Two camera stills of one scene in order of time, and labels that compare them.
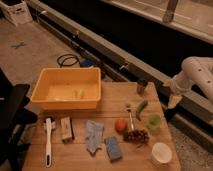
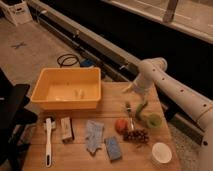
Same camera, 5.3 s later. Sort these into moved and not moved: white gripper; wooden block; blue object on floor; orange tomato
Moved: white gripper
Not moved: wooden block; orange tomato; blue object on floor
